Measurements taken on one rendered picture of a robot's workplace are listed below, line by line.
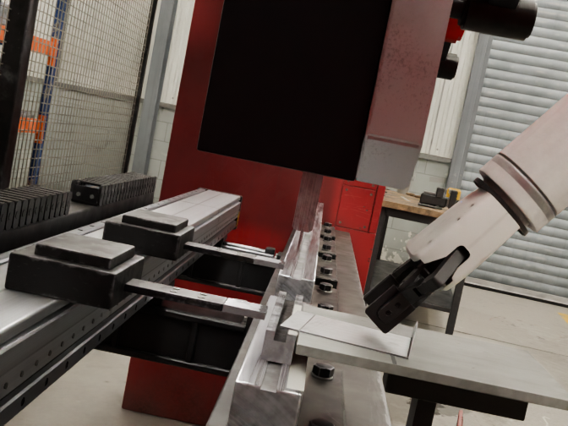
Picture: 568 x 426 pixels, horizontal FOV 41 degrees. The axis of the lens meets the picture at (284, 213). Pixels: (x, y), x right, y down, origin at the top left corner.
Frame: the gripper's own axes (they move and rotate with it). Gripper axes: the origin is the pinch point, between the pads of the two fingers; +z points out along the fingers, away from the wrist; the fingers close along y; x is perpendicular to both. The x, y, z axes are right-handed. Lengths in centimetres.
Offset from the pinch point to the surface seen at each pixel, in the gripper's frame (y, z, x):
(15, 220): -19, 31, -36
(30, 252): 3.4, 23.1, -28.2
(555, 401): 7.9, -6.6, 15.4
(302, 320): -0.6, 7.8, -4.3
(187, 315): -56, 34, -10
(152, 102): -768, 123, -183
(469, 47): -760, -169, 4
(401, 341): -0.5, 1.4, 4.2
